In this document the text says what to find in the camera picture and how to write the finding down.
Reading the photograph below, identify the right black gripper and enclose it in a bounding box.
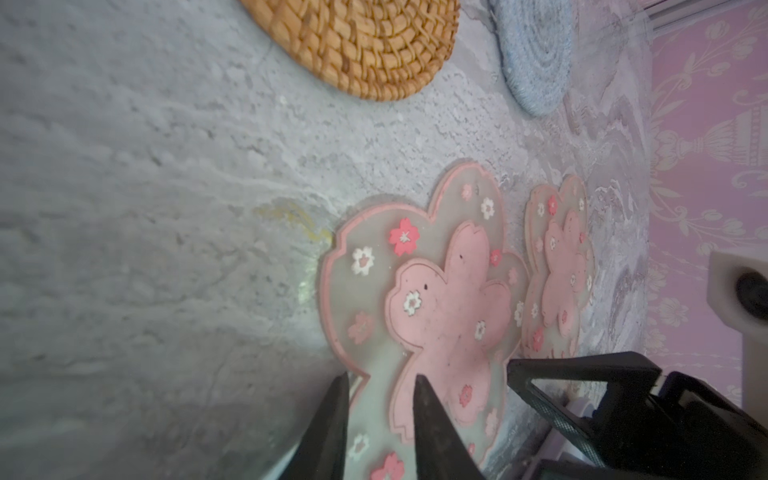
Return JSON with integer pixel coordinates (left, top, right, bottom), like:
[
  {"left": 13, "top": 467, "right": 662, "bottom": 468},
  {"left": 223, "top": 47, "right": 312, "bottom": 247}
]
[{"left": 507, "top": 351, "right": 767, "bottom": 479}]

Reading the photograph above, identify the woven rattan coaster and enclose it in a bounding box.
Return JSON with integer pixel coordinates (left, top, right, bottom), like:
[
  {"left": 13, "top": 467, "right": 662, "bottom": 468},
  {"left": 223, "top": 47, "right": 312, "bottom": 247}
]
[{"left": 243, "top": 0, "right": 460, "bottom": 101}]

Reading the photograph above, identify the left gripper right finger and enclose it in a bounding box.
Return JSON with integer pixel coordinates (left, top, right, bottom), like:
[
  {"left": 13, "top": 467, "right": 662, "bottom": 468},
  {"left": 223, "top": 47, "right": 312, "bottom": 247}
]
[{"left": 413, "top": 374, "right": 484, "bottom": 480}]

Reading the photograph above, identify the lavender silicone tray mat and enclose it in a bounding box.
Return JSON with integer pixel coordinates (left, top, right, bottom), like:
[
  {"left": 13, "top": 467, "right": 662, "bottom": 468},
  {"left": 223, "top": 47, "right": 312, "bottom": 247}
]
[{"left": 522, "top": 397, "right": 595, "bottom": 480}]

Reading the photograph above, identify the pink flower coaster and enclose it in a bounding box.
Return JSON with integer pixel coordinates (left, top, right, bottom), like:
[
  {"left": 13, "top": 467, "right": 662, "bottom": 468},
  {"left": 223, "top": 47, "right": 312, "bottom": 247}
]
[
  {"left": 318, "top": 162, "right": 529, "bottom": 479},
  {"left": 520, "top": 175, "right": 597, "bottom": 359}
]

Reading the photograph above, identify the blue woven coaster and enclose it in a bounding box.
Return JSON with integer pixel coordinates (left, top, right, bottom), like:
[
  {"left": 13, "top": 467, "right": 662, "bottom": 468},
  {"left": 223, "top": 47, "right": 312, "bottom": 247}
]
[{"left": 490, "top": 0, "right": 574, "bottom": 117}]

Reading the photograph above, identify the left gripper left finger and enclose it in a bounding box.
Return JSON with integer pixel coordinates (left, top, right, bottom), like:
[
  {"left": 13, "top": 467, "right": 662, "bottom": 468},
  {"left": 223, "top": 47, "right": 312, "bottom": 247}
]
[{"left": 279, "top": 373, "right": 350, "bottom": 480}]

